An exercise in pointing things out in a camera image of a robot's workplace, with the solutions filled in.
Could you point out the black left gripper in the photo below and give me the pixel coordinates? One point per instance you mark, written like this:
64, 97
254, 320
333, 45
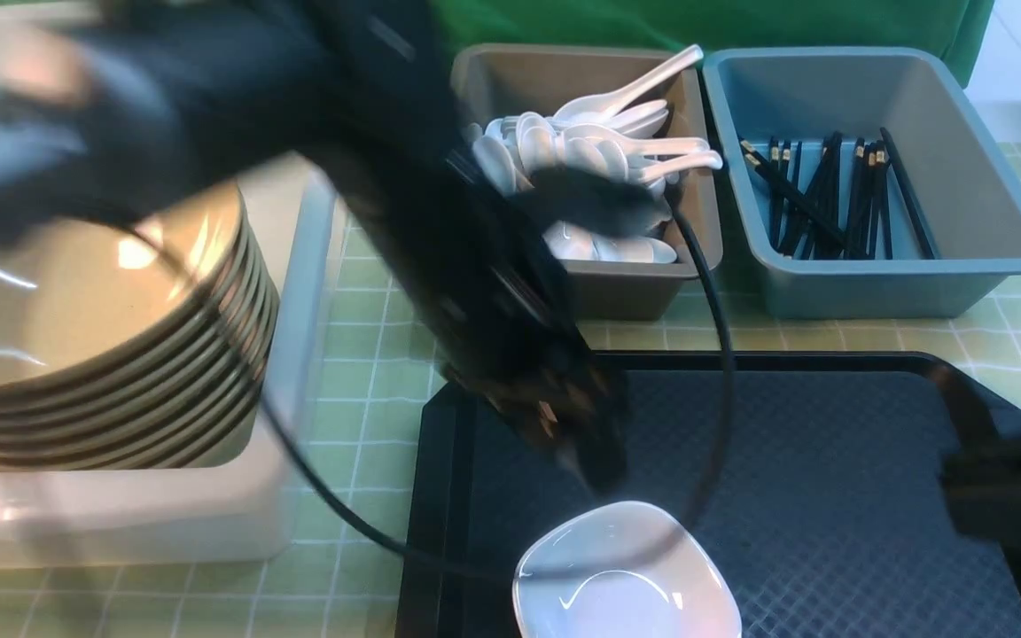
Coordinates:
480, 276

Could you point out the white square dish front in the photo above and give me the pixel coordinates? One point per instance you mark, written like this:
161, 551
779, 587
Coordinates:
625, 569

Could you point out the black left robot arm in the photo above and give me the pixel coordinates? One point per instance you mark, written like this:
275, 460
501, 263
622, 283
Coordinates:
113, 121

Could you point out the white spoon top of pile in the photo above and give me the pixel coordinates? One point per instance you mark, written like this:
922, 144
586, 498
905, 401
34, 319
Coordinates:
601, 107

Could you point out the white spoon of pile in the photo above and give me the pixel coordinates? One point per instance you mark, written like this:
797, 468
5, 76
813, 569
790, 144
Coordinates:
601, 107
654, 175

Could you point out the white spoon right of pile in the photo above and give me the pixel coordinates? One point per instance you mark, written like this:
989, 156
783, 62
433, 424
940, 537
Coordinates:
654, 175

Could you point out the black serving tray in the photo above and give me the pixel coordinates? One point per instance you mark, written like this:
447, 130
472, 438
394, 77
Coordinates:
828, 519

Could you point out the black chopstick rightmost in bin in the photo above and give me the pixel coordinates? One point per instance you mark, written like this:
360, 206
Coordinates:
919, 225

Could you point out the blue plastic chopstick bin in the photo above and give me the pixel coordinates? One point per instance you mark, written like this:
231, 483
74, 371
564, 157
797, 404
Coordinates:
967, 195

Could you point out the black chopstick diagonal in bin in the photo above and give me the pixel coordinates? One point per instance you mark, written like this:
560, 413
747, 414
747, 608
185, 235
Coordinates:
771, 176

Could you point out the stack of tan bowls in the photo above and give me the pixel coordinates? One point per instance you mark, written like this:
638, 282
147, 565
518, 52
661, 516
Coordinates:
108, 363

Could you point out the large white plastic tub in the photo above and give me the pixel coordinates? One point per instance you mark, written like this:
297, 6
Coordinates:
235, 511

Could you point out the green checkered table mat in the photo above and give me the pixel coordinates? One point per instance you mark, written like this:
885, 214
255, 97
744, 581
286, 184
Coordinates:
369, 380

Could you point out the green backdrop cloth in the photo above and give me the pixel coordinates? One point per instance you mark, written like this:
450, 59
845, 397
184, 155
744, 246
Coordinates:
949, 30

